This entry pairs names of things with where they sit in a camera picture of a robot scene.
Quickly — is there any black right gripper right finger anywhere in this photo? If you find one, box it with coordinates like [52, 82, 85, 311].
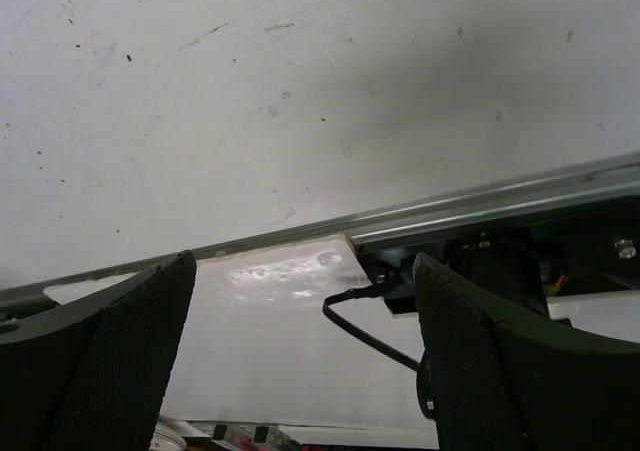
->
[413, 254, 639, 450]

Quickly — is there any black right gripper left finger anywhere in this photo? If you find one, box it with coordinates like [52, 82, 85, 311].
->
[1, 251, 196, 450]

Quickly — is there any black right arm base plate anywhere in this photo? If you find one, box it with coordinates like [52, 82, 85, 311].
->
[356, 196, 639, 316]

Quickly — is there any black thin cable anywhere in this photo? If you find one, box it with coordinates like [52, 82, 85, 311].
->
[322, 275, 435, 420]

